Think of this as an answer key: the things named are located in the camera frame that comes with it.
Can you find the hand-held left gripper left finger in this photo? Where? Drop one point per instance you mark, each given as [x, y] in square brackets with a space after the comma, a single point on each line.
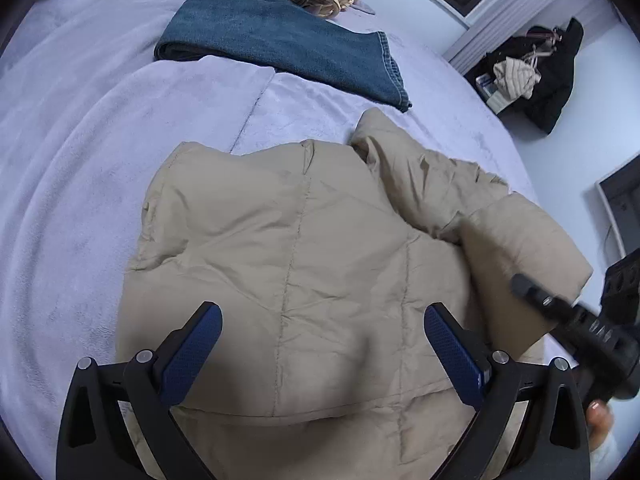
[192, 355]

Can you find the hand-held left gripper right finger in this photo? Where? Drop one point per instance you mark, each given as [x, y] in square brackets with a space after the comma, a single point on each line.
[452, 360]

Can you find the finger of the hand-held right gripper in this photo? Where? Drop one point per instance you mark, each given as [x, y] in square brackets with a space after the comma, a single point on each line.
[542, 300]

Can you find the beige puffer jacket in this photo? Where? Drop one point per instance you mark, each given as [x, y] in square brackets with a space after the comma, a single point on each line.
[325, 260]

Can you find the person's right forearm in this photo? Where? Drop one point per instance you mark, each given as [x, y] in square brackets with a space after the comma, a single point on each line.
[607, 462]

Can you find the person's right hand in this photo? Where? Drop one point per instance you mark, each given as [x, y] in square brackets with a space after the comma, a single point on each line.
[599, 420]

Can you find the grey framed panel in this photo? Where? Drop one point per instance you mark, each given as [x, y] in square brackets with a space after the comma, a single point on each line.
[622, 195]

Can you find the black bag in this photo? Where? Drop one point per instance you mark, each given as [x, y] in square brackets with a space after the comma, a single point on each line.
[552, 95]

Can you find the lavender fleece blanket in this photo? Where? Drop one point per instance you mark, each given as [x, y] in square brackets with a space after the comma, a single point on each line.
[75, 160]

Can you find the white radiator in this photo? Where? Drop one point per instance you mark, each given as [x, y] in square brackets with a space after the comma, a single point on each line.
[520, 15]

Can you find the folded blue jeans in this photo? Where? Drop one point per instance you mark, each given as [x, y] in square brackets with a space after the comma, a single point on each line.
[280, 35]

